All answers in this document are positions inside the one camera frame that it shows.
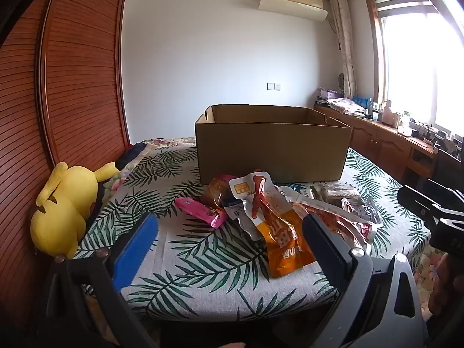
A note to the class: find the long wooden cabinet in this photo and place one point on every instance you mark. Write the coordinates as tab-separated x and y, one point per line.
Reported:
380	143

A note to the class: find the wooden framed window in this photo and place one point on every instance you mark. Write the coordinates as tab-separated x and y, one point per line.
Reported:
409	61

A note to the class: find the white wall air conditioner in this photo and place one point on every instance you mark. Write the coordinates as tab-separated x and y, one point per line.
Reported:
290	2

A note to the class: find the white wall switch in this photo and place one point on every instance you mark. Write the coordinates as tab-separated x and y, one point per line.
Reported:
274	86

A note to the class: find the clear sausage snack packet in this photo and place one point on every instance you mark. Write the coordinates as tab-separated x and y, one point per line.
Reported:
362	210

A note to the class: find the clear sesame cracker packet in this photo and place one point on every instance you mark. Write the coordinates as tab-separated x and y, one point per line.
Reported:
337	191

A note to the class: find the brown cardboard box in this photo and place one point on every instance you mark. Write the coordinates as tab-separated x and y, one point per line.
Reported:
268	152

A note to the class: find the red and white snack packet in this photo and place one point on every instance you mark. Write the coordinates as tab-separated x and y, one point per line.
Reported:
337	221

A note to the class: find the teal snack packet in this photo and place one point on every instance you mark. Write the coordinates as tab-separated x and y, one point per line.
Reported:
294	187

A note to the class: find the wooden slatted wardrobe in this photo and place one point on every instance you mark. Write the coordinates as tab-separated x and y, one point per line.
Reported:
72	79

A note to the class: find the person's right hand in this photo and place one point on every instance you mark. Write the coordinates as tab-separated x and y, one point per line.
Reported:
447	286

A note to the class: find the dark chair back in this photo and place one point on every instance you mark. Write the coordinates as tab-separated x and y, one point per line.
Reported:
447	166

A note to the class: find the small white bottle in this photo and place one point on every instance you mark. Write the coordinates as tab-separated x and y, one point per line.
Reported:
403	123

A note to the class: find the leaf print cloth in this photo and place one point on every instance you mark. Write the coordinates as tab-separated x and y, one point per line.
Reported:
203	261

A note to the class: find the orange snack packet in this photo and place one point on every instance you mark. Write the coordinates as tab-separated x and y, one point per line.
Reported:
284	250

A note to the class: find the folded patterned cloth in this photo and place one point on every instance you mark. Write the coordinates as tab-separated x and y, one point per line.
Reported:
346	107

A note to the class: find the pink snack packet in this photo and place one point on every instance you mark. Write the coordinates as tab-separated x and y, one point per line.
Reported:
199	211

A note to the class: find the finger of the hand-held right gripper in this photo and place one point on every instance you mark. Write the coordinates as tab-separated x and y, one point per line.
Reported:
417	203
446	188

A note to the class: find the dark folded clothing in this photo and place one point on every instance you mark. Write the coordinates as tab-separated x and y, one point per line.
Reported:
130	154

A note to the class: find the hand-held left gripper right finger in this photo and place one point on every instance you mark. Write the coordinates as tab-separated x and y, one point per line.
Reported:
326	248

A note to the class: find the white plastic jug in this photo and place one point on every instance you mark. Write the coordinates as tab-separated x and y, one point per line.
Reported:
388	114

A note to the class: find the blue boxes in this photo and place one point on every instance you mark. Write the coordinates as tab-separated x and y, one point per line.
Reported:
362	100

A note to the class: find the patterned curtain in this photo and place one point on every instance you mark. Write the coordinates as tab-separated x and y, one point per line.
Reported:
344	43

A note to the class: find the white chicken feet packet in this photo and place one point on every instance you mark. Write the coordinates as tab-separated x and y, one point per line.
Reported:
241	188

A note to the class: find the white blue-topped snack packet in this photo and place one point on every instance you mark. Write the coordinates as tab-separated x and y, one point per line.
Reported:
234	210

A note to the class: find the purple box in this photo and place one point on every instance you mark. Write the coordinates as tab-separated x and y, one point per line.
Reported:
330	93

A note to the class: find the brown snack packet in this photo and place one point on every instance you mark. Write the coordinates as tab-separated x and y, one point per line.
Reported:
215	192

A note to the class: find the small white snack packet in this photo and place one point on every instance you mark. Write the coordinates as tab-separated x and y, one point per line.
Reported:
295	195

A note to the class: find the yellow plush toy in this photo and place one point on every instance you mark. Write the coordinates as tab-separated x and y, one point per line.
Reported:
65	210

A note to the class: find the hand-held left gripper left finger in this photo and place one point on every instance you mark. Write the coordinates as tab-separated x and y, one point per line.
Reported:
137	246

